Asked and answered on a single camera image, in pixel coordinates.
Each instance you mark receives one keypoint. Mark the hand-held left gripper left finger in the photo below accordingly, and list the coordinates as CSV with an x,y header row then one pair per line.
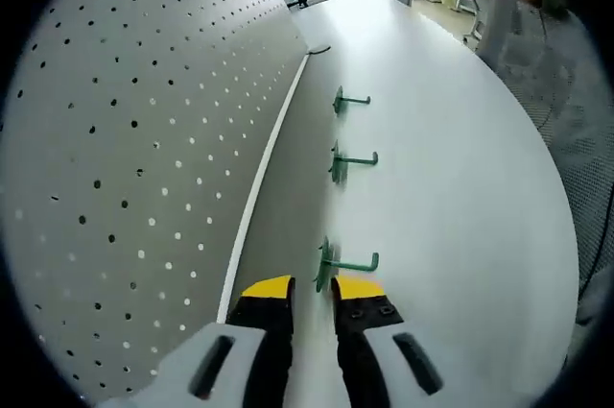
x,y
249,360

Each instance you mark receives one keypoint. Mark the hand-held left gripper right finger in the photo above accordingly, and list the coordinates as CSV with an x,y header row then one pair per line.
x,y
384,365

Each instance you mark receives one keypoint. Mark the green hook assembly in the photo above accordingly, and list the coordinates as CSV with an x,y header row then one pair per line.
x,y
355,160
352,100
352,265

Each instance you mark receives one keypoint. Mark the white perforated mounting plate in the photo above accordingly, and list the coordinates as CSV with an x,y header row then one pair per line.
x,y
144,139

